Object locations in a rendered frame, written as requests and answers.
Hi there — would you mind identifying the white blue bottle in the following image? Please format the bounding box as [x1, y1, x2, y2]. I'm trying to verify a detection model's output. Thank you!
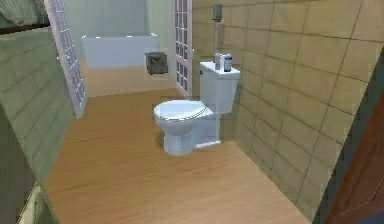
[223, 52, 233, 73]

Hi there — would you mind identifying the white toilet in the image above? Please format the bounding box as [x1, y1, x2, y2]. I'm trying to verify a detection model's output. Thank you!
[153, 60, 241, 157]

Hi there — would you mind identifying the white glass pane screen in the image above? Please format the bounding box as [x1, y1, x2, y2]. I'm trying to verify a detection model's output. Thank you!
[44, 0, 89, 120]
[173, 0, 194, 98]

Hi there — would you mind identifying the white bathtub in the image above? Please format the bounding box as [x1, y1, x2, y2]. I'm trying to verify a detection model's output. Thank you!
[80, 32, 160, 70]

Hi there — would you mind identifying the green trash can black cover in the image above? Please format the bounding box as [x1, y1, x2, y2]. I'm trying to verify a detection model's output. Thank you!
[144, 51, 169, 76]

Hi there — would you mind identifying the grey wall dispenser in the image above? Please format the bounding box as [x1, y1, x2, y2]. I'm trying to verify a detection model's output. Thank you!
[212, 3, 223, 23]

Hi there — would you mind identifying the brown wooden door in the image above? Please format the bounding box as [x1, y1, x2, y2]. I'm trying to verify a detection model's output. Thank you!
[323, 89, 384, 224]

